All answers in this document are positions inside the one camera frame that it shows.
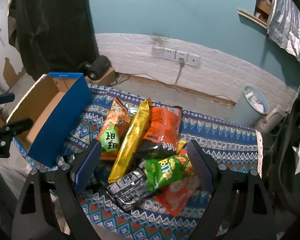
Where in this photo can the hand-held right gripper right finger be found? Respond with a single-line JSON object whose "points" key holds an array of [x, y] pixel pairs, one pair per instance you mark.
{"points": [[200, 167]]}

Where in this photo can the grey-blue trash bin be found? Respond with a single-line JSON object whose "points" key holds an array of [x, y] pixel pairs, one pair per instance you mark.
{"points": [[247, 110]]}

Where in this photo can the long gold snack packet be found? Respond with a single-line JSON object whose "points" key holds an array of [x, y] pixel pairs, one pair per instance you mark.
{"points": [[133, 140]]}

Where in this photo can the wooden moulding strip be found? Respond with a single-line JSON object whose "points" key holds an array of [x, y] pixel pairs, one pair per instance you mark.
{"points": [[251, 17]]}

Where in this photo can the black cylindrical device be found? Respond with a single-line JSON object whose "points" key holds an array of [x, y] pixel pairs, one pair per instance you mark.
{"points": [[97, 67]]}

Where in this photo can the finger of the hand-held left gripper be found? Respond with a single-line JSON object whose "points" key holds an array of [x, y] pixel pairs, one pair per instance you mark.
{"points": [[15, 126], [5, 98]]}

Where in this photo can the white plastic appliance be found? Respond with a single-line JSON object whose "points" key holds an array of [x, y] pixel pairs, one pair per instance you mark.
{"points": [[271, 120]]}

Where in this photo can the white wall socket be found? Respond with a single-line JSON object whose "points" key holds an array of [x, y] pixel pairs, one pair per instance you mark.
{"points": [[193, 60], [182, 55], [169, 54], [157, 52]]}

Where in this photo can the blue patterned table cloth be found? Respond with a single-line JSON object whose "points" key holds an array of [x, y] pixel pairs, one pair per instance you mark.
{"points": [[227, 142]]}

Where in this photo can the orange-red snack packet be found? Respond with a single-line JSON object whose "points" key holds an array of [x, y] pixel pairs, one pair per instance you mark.
{"points": [[180, 196]]}

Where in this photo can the silver foil curtain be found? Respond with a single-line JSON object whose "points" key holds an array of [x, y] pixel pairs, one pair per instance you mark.
{"points": [[287, 22]]}

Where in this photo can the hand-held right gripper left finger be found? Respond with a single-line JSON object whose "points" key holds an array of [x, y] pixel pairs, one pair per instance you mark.
{"points": [[87, 166]]}

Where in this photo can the small brown cardboard box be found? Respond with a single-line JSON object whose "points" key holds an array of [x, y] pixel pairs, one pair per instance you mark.
{"points": [[108, 77]]}

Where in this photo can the orange and black chip bag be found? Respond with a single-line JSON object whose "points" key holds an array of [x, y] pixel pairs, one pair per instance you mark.
{"points": [[162, 127]]}

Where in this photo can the orange snack bag green label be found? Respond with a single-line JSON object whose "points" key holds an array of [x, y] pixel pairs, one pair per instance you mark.
{"points": [[117, 120]]}

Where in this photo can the black chair frame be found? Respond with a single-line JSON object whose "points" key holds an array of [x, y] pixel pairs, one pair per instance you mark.
{"points": [[290, 130]]}

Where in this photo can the black snack packet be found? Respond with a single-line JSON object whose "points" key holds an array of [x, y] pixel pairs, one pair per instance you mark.
{"points": [[130, 187]]}

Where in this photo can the blue cardboard box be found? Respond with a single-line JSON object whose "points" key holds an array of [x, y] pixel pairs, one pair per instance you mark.
{"points": [[65, 120]]}

